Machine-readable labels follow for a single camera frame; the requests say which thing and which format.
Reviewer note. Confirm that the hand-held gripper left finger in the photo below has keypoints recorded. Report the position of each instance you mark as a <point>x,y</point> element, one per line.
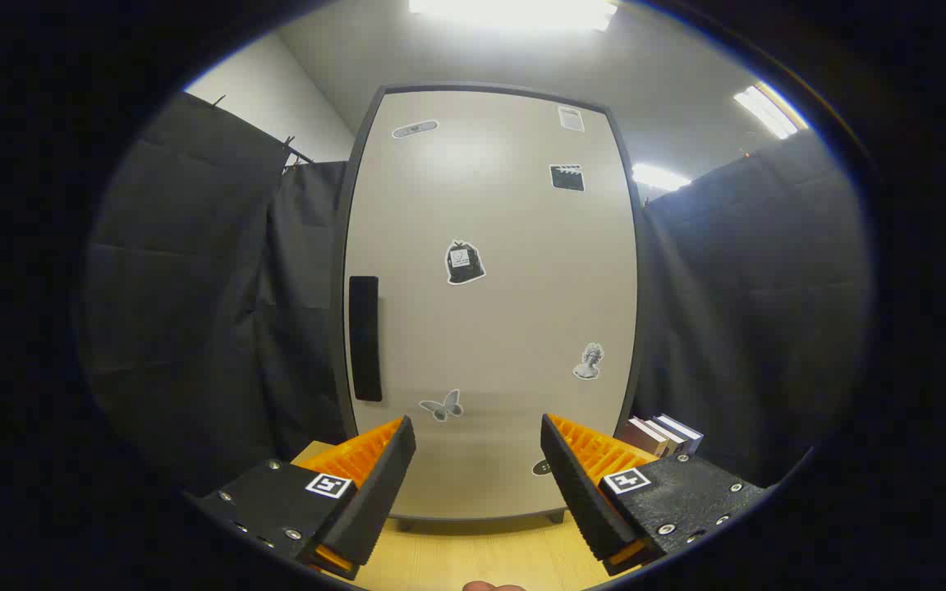
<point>378,501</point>

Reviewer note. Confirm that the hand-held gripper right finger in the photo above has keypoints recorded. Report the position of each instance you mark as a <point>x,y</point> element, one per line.
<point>580,492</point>

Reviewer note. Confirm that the white book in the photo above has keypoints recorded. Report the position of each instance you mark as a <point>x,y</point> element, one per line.
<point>666,433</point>

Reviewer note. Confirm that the ceiling light panel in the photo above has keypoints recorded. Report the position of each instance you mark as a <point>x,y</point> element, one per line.
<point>769,111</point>
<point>660,176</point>
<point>514,12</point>

